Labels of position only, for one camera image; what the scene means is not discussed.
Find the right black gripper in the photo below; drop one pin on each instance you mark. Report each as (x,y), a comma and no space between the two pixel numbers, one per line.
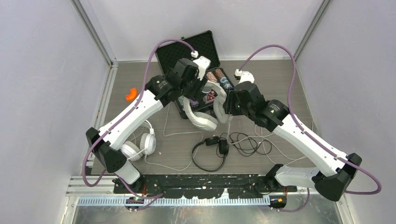
(230,109)

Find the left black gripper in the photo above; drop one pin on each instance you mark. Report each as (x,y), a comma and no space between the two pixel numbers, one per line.
(200,84)

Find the large white gaming headphones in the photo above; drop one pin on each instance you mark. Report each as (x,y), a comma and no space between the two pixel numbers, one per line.
(205,121)

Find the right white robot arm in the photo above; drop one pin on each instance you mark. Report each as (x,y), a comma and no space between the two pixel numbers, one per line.
(334,170)

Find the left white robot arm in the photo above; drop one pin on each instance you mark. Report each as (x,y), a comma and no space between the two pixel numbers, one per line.
(105,143)

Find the black on-ear headphones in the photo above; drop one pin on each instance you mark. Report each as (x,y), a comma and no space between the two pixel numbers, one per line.
(221,148)

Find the small white headphones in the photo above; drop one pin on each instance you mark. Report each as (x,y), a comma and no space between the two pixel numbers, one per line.
(147,144)

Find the black poker chip case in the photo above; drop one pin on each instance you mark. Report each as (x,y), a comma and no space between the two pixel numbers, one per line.
(167,56)

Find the orange curved plastic piece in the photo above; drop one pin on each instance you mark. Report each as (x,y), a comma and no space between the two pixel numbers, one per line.
(131,96)

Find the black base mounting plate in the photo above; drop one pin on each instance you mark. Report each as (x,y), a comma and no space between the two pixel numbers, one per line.
(237,186)

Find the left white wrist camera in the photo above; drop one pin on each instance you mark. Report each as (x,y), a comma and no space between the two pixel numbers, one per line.
(202,62)

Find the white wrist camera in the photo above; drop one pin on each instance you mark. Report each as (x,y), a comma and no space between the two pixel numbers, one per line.
(202,62)
(244,76)

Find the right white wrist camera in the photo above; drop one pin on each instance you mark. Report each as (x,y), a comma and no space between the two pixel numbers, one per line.
(244,76)

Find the white aluminium rail strip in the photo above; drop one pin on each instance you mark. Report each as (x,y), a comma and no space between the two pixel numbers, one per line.
(222,201)

